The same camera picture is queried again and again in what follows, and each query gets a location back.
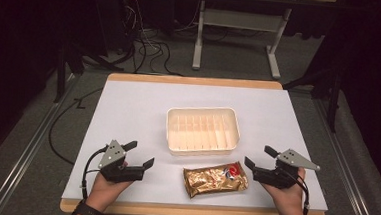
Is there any tangle of floor cables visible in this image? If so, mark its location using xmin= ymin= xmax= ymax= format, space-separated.
xmin=114 ymin=0 xmax=203 ymax=79

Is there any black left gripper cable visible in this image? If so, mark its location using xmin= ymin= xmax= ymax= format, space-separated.
xmin=79 ymin=143 xmax=109 ymax=201

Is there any metal floor rail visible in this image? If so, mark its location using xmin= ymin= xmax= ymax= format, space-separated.
xmin=0 ymin=69 xmax=78 ymax=215
xmin=306 ymin=98 xmax=381 ymax=215

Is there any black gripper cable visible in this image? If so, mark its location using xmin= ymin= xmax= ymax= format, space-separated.
xmin=280 ymin=169 xmax=313 ymax=215
xmin=79 ymin=143 xmax=109 ymax=201

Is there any black floor cable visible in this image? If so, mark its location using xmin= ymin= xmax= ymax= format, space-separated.
xmin=46 ymin=84 xmax=105 ymax=168

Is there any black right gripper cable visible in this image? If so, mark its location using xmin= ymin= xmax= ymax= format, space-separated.
xmin=280 ymin=169 xmax=313 ymax=215

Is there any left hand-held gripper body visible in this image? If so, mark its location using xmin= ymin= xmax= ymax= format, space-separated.
xmin=97 ymin=138 xmax=146 ymax=186

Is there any gold snack packet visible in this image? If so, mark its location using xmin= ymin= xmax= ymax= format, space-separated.
xmin=181 ymin=157 xmax=251 ymax=203

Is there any black wristwatch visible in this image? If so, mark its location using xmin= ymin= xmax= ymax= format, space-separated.
xmin=71 ymin=198 xmax=108 ymax=215

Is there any person's right hand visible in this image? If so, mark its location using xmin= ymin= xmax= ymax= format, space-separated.
xmin=260 ymin=165 xmax=307 ymax=215

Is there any person's left hand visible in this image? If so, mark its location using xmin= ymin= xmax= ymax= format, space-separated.
xmin=85 ymin=171 xmax=133 ymax=213

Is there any white plastic basket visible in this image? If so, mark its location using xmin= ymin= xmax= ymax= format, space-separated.
xmin=164 ymin=103 xmax=243 ymax=161

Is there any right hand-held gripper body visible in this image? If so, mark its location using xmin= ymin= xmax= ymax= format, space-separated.
xmin=252 ymin=147 xmax=322 ymax=192

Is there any white table mat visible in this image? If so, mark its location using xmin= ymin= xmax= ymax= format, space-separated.
xmin=62 ymin=76 xmax=336 ymax=215

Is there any white metal desk frame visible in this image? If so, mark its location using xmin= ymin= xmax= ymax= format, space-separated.
xmin=190 ymin=0 xmax=293 ymax=81

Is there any black metal stand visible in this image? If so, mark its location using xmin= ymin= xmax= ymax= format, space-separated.
xmin=51 ymin=38 xmax=126 ymax=108
xmin=279 ymin=64 xmax=346 ymax=134

